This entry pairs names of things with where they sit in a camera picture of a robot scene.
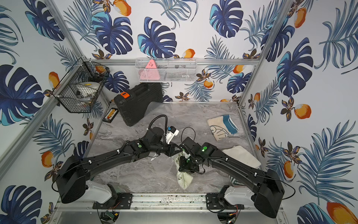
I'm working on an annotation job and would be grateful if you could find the clear plastic vacuum bag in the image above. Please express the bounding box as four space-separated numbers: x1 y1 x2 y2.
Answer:
150 152 194 193

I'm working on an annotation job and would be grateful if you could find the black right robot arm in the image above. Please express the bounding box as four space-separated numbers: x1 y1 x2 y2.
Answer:
176 137 287 218

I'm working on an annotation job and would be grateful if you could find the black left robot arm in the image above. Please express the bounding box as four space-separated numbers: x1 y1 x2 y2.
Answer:
53 125 181 203

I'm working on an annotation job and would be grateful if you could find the white folded towel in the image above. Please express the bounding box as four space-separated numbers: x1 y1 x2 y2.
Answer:
222 146 261 169

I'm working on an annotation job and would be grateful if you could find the cream and teal folded towel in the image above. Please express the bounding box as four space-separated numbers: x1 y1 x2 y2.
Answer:
207 114 238 141

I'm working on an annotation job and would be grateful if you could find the black plastic tool case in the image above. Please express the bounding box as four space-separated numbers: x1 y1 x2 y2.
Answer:
114 83 163 127

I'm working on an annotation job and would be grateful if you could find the small black orange box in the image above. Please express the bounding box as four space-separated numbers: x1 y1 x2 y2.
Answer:
103 108 119 123

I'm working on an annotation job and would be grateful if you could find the pink triangle object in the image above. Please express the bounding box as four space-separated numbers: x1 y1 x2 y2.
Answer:
139 59 160 82

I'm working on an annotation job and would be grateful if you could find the aluminium front rail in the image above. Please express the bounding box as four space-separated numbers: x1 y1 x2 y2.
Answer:
54 192 283 212

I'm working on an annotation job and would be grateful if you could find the clear wall-mounted tray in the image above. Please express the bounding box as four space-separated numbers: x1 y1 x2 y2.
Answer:
135 58 197 83

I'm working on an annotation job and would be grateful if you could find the black wire basket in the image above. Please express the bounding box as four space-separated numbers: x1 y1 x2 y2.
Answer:
51 58 110 113

